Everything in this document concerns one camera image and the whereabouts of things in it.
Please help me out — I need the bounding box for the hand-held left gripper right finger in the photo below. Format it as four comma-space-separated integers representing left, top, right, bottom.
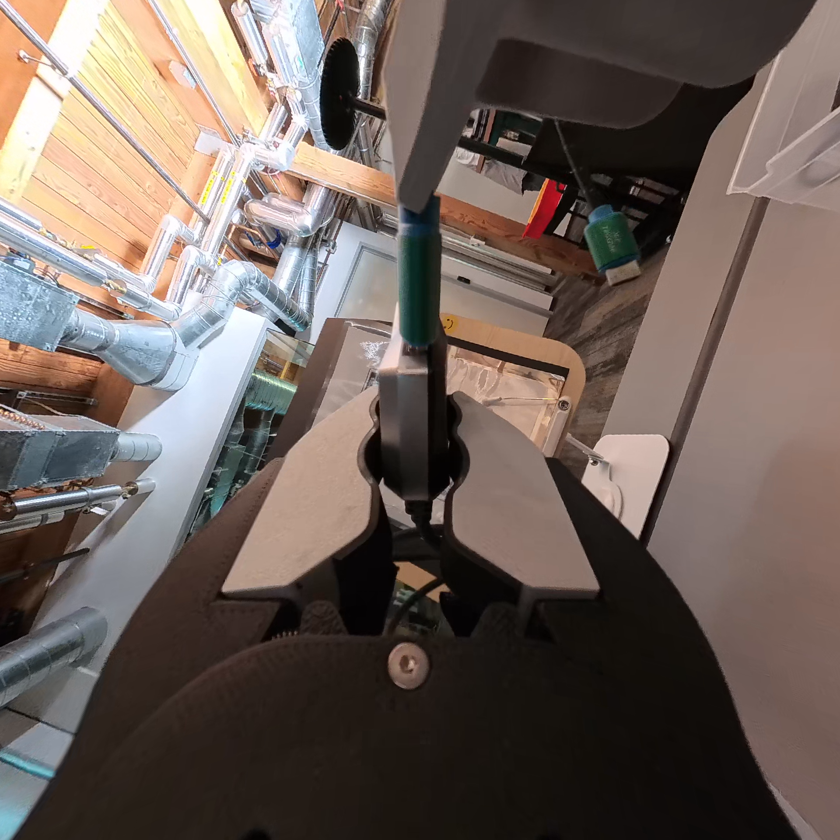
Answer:
441, 391, 601, 624

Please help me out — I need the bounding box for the instruction sheet in plastic sleeve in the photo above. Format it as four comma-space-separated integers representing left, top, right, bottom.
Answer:
331, 322, 571, 455

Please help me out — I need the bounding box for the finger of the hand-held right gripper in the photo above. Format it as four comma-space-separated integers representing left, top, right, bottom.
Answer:
476, 0, 818, 130
382, 0, 501, 212

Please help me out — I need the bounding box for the sign stand with white base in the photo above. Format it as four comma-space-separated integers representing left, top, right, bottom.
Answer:
298, 315, 672, 546

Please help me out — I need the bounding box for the black braided HDMI cable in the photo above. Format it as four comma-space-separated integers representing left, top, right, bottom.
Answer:
553, 118, 644, 287
398, 196, 442, 347

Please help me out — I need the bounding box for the clear plastic bin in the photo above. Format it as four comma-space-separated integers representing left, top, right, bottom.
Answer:
725, 0, 840, 198

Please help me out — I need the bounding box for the black office chair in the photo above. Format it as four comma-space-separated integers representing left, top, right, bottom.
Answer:
525, 79, 756, 181

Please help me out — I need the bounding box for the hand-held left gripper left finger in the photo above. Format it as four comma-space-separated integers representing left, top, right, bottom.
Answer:
222, 387, 395, 634

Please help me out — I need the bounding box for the frosted glass door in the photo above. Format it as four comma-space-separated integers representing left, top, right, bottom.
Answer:
328, 223, 555, 322

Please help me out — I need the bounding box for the red plastic tray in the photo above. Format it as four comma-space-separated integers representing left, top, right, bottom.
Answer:
523, 177, 568, 238

